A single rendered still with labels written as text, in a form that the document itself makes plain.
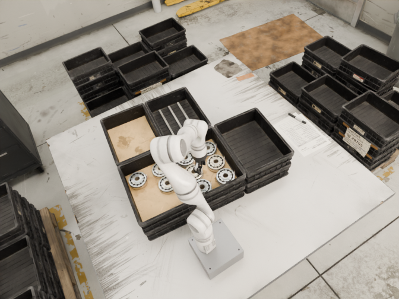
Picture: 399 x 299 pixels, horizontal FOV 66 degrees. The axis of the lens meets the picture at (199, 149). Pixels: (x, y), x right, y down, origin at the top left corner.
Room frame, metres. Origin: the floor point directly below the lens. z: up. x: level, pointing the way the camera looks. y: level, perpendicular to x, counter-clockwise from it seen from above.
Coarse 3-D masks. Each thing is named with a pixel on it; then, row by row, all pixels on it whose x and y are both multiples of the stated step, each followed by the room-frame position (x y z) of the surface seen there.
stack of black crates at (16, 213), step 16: (0, 192) 1.23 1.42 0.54; (16, 192) 1.24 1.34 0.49; (0, 208) 1.13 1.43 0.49; (16, 208) 1.08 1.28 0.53; (32, 208) 1.22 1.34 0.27; (0, 224) 1.01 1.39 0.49; (16, 224) 0.93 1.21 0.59; (32, 224) 1.03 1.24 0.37; (0, 240) 0.87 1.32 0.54; (48, 240) 0.99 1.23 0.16
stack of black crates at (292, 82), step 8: (288, 64) 2.29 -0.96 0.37; (296, 64) 2.28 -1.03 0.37; (272, 72) 2.21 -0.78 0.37; (280, 72) 2.26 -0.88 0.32; (288, 72) 2.30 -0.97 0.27; (296, 72) 2.26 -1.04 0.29; (304, 72) 2.18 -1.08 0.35; (272, 80) 2.17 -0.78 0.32; (280, 80) 2.20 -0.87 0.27; (288, 80) 2.19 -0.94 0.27; (296, 80) 2.17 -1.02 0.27; (304, 80) 2.15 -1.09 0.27; (312, 80) 2.07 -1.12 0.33; (280, 88) 2.06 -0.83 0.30; (288, 88) 1.97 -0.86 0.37; (296, 88) 2.06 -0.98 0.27; (288, 96) 1.97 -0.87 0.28; (296, 96) 1.87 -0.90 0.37; (296, 104) 1.86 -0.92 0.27
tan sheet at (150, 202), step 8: (144, 168) 1.03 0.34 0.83; (128, 176) 1.00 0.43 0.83; (152, 176) 0.97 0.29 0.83; (128, 184) 0.95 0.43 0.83; (152, 184) 0.92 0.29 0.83; (168, 184) 0.90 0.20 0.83; (136, 192) 0.88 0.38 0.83; (144, 192) 0.88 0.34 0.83; (152, 192) 0.87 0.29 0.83; (160, 192) 0.86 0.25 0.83; (136, 200) 0.84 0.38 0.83; (144, 200) 0.83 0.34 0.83; (152, 200) 0.82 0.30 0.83; (160, 200) 0.81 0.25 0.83; (168, 200) 0.80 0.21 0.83; (176, 200) 0.80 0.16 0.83; (144, 208) 0.78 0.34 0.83; (152, 208) 0.77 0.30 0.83; (160, 208) 0.76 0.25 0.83; (168, 208) 0.76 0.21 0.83; (144, 216) 0.73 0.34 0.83; (152, 216) 0.73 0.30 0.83
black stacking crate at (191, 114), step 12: (168, 96) 1.52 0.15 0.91; (180, 96) 1.55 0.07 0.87; (156, 108) 1.49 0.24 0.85; (168, 108) 1.50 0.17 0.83; (192, 108) 1.46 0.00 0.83; (156, 120) 1.40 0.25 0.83; (168, 120) 1.39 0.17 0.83; (180, 120) 1.37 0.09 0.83; (204, 120) 1.28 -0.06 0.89; (168, 132) 1.28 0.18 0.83
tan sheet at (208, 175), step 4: (208, 140) 1.17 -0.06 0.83; (212, 140) 1.17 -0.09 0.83; (228, 164) 0.97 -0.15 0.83; (184, 168) 0.99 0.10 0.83; (204, 168) 0.97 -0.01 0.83; (204, 172) 0.95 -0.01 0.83; (208, 172) 0.94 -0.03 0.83; (212, 172) 0.94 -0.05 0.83; (216, 172) 0.93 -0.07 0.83; (204, 176) 0.92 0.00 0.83; (208, 176) 0.91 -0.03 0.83; (212, 176) 0.91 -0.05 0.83; (208, 180) 0.89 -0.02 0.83; (212, 180) 0.88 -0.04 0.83; (216, 180) 0.88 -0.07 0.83; (212, 184) 0.86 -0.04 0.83; (216, 184) 0.86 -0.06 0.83; (212, 188) 0.84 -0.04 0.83
